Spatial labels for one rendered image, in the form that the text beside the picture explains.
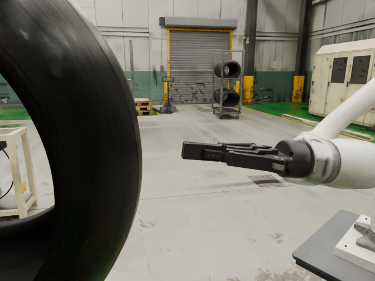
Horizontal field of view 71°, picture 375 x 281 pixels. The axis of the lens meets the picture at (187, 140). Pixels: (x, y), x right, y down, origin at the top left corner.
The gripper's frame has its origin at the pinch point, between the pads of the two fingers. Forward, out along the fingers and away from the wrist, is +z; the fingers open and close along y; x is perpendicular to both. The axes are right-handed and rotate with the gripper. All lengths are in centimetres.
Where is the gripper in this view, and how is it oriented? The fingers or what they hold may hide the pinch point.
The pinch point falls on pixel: (201, 151)
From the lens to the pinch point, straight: 48.4
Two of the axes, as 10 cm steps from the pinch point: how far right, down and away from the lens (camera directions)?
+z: -9.7, -0.9, -2.3
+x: -1.4, 9.7, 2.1
